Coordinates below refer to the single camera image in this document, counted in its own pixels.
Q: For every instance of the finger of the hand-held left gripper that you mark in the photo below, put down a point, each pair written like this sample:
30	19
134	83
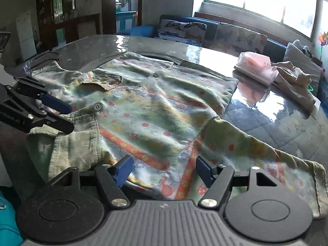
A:
57	105
59	126

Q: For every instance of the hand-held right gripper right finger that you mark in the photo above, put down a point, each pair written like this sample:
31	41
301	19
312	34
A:
205	170

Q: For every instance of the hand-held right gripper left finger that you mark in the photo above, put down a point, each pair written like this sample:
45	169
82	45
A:
124	170

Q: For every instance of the white fridge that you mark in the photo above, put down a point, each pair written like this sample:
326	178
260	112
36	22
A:
25	35

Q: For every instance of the dark wooden cabinet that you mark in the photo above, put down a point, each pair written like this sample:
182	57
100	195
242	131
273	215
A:
66	20

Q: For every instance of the blue printed panel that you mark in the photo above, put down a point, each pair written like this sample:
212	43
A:
125	20

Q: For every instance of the blue sofa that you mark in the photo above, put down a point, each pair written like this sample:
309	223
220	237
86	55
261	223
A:
144	30

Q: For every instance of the pink tissue pack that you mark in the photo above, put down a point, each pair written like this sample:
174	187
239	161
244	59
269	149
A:
252	65

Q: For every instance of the beige cloth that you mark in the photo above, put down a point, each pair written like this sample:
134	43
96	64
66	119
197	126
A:
294	79

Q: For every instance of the white butterfly cushion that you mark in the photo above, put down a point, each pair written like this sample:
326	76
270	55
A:
238	39
179	32

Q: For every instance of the green plastic thing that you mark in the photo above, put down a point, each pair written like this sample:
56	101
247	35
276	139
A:
311	88

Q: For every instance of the grey pillow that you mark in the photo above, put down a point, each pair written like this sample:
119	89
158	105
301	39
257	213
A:
298	59

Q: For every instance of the colourful pinwheel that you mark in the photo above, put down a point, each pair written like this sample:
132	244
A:
323	39

